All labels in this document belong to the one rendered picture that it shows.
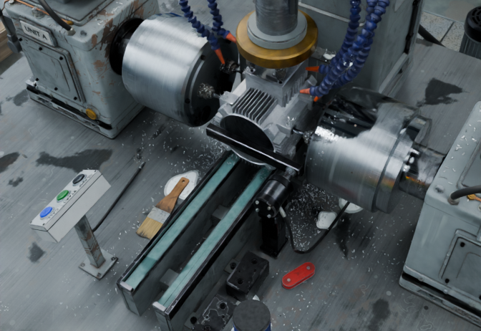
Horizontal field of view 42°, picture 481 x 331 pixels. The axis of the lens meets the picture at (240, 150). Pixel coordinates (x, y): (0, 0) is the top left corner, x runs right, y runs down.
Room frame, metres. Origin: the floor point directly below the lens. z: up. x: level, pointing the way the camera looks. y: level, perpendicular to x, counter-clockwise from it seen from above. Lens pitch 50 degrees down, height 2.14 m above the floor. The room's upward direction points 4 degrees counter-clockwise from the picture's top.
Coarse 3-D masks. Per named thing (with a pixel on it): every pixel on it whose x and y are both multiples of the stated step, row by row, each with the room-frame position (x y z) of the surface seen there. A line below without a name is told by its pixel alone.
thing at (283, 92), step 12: (252, 72) 1.05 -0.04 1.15; (264, 72) 1.08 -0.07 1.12; (288, 72) 1.07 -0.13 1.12; (300, 72) 1.06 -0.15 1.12; (252, 84) 1.04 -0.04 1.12; (264, 84) 1.02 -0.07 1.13; (276, 84) 1.01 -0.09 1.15; (288, 84) 1.02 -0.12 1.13; (300, 84) 1.06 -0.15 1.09; (276, 96) 1.00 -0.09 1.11; (288, 96) 1.01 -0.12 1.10
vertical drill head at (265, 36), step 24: (264, 0) 1.04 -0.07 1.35; (288, 0) 1.03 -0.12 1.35; (240, 24) 1.10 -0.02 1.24; (264, 24) 1.04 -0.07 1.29; (288, 24) 1.03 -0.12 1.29; (312, 24) 1.08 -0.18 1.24; (240, 48) 1.03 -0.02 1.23; (264, 48) 1.02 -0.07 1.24; (288, 48) 1.01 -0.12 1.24; (312, 48) 1.02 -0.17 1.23
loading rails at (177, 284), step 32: (224, 160) 0.98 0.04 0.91; (192, 192) 0.89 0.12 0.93; (224, 192) 0.92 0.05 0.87; (256, 192) 0.87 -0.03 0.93; (192, 224) 0.82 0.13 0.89; (224, 224) 0.79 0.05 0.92; (256, 224) 0.85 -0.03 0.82; (160, 256) 0.72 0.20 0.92; (224, 256) 0.74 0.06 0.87; (128, 288) 0.64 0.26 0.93; (160, 288) 0.70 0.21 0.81; (192, 288) 0.64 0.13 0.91; (160, 320) 0.60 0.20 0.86; (192, 320) 0.61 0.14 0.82
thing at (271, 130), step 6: (306, 78) 1.08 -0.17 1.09; (312, 78) 1.08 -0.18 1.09; (306, 84) 1.07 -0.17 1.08; (312, 84) 1.06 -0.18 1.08; (222, 108) 1.00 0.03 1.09; (228, 108) 1.00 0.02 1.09; (222, 114) 1.00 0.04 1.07; (270, 126) 0.93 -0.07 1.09; (270, 132) 0.92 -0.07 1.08; (276, 132) 0.92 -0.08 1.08; (222, 144) 1.00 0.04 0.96; (270, 168) 0.92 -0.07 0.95
